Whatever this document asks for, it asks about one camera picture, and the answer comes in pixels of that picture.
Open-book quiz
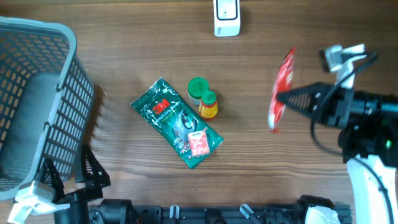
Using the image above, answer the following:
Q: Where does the pink tissue packet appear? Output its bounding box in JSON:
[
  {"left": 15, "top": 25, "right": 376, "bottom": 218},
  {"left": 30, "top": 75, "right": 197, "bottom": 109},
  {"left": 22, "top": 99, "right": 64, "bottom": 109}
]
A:
[{"left": 188, "top": 131, "right": 210, "bottom": 157}]

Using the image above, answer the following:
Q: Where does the white barcode scanner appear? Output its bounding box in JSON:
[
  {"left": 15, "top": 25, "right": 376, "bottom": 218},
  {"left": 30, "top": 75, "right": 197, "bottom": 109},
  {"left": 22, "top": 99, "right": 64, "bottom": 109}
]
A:
[{"left": 213, "top": 0, "right": 241, "bottom": 37}]

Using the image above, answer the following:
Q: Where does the green lid white jar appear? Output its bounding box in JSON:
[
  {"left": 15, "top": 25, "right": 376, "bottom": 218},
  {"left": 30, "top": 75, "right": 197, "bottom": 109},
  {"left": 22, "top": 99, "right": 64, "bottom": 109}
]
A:
[{"left": 187, "top": 77, "right": 209, "bottom": 106}]

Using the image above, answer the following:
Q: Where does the grey plastic mesh basket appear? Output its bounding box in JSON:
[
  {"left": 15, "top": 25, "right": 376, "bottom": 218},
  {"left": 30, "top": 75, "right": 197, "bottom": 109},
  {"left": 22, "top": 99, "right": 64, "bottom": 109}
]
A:
[{"left": 1, "top": 17, "right": 95, "bottom": 200}]

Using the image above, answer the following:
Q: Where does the green cap sauce bottle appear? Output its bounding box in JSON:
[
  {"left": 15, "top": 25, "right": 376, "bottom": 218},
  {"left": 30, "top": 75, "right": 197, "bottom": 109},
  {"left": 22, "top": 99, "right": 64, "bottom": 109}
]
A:
[{"left": 198, "top": 90, "right": 218, "bottom": 121}]

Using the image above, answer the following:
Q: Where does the red coffee stick sachet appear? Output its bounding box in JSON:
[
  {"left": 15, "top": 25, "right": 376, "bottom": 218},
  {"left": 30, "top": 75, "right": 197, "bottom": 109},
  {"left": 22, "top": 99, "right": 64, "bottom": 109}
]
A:
[{"left": 268, "top": 47, "right": 296, "bottom": 133}]

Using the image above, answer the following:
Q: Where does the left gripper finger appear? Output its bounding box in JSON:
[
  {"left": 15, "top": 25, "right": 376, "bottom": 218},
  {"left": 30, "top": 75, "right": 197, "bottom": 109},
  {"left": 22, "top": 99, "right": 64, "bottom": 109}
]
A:
[
  {"left": 75, "top": 144, "right": 111, "bottom": 189},
  {"left": 35, "top": 158, "right": 65, "bottom": 199}
]

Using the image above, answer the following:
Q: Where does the green 3M gloves packet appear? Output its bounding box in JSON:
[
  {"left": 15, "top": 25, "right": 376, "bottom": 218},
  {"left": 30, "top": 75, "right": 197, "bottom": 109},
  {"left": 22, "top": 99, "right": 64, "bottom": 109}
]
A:
[{"left": 131, "top": 77, "right": 223, "bottom": 169}]

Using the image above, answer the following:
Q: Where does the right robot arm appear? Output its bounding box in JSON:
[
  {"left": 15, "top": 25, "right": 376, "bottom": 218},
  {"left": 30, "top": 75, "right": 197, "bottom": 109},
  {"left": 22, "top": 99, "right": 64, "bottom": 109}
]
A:
[{"left": 276, "top": 83, "right": 397, "bottom": 223}]

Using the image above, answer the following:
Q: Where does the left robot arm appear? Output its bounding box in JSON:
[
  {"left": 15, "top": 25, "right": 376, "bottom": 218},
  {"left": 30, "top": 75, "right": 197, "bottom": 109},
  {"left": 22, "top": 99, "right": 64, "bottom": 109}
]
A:
[{"left": 35, "top": 144, "right": 141, "bottom": 223}]

